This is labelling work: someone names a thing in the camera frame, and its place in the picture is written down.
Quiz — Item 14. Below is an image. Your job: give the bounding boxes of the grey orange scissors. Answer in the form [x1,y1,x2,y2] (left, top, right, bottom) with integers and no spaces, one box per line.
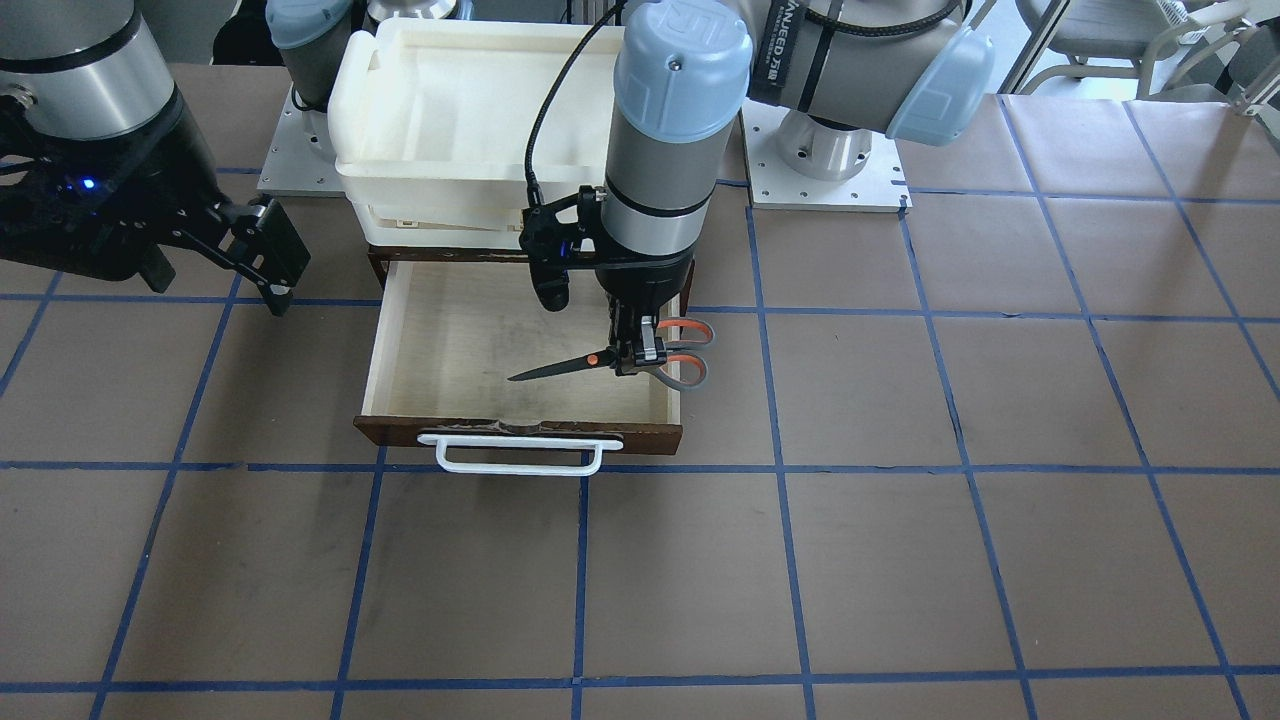
[509,316,716,392]

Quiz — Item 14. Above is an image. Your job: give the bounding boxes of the dark wooden drawer cabinet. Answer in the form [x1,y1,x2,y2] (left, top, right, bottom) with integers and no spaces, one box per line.
[367,243,692,287]

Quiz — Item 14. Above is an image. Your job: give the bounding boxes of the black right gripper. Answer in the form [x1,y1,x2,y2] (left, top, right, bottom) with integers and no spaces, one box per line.
[1,91,311,316]

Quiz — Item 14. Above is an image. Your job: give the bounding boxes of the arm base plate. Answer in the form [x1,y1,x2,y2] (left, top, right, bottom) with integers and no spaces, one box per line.
[257,87,344,199]
[741,101,913,213]

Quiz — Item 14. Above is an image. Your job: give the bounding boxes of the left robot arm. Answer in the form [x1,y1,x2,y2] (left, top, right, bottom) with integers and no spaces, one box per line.
[581,1,995,375]

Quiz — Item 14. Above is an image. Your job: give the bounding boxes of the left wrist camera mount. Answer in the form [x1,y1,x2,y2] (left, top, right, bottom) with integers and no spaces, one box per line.
[518,182,607,313]

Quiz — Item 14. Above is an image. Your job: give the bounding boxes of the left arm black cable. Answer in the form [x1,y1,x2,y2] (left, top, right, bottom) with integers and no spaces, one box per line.
[524,0,626,206]

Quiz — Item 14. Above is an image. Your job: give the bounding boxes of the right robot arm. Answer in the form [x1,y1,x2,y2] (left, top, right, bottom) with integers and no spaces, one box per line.
[1,1,311,316]

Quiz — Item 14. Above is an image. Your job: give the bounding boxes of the white plastic tray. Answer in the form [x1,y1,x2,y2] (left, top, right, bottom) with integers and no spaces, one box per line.
[328,18,585,254]

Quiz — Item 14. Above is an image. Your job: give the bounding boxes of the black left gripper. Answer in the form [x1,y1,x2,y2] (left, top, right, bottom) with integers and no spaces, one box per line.
[594,240,696,375]

